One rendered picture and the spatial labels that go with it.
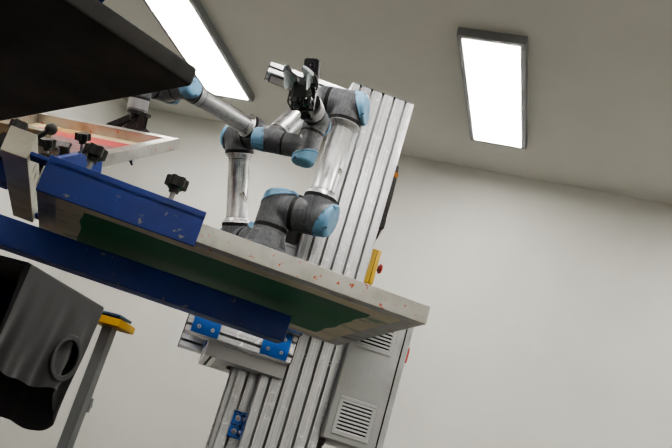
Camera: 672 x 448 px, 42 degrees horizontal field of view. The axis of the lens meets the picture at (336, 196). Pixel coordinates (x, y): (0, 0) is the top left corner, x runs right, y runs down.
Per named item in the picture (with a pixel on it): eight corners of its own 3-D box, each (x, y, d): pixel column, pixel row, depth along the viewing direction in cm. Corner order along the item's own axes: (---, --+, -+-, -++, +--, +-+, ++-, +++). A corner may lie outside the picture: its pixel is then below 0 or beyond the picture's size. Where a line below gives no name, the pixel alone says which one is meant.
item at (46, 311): (39, 408, 277) (81, 300, 288) (62, 415, 274) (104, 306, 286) (-47, 381, 235) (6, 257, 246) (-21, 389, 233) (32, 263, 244)
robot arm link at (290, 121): (306, 77, 313) (248, 125, 272) (334, 82, 310) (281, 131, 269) (305, 107, 318) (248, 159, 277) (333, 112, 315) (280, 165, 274)
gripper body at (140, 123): (136, 143, 316) (144, 111, 316) (116, 139, 318) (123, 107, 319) (146, 146, 323) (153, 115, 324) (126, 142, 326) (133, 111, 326)
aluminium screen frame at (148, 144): (34, 121, 316) (35, 110, 316) (178, 149, 300) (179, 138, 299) (-146, 144, 243) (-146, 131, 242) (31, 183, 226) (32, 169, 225)
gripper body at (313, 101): (310, 101, 253) (319, 120, 264) (315, 75, 256) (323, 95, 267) (285, 100, 255) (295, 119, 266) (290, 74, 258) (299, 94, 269)
